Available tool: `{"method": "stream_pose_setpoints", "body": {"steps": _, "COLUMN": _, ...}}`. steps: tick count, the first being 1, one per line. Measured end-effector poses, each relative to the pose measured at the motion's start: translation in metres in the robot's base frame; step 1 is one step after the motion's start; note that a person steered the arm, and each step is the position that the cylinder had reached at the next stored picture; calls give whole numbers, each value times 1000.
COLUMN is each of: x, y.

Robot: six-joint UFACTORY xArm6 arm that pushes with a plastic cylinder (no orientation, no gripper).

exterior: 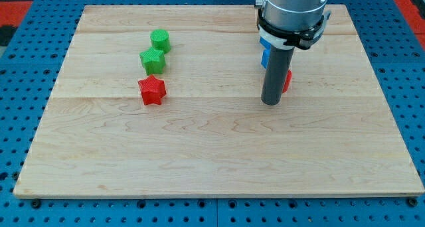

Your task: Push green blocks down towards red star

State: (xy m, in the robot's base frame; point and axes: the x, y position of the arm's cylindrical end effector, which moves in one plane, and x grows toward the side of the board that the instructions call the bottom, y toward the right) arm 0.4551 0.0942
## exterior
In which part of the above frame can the black and white clamp ring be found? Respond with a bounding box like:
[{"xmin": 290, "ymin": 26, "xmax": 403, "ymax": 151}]
[{"xmin": 256, "ymin": 10, "xmax": 332, "ymax": 51}]

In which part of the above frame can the blue block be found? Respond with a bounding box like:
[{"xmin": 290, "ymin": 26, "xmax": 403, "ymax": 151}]
[{"xmin": 260, "ymin": 37, "xmax": 271, "ymax": 69}]

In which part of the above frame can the red star block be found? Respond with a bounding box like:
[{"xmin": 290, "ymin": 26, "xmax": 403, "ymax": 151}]
[{"xmin": 137, "ymin": 75, "xmax": 167, "ymax": 105}]

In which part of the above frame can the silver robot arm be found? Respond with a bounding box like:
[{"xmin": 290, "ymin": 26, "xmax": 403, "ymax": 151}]
[{"xmin": 258, "ymin": 0, "xmax": 327, "ymax": 31}]

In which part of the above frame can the green cylinder block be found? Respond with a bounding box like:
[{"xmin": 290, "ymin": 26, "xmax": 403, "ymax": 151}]
[{"xmin": 150, "ymin": 29, "xmax": 171, "ymax": 53}]

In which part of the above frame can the green star block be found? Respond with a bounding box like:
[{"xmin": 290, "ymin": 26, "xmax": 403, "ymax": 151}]
[{"xmin": 139, "ymin": 47, "xmax": 165, "ymax": 76}]

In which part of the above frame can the red round block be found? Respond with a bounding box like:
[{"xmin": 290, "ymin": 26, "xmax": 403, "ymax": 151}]
[{"xmin": 282, "ymin": 70, "xmax": 292, "ymax": 93}]

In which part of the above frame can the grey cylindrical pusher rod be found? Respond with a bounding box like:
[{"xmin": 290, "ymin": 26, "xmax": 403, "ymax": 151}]
[{"xmin": 261, "ymin": 46, "xmax": 294, "ymax": 106}]

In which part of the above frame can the wooden board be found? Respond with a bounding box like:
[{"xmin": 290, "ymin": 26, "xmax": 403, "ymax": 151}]
[{"xmin": 13, "ymin": 5, "xmax": 424, "ymax": 199}]

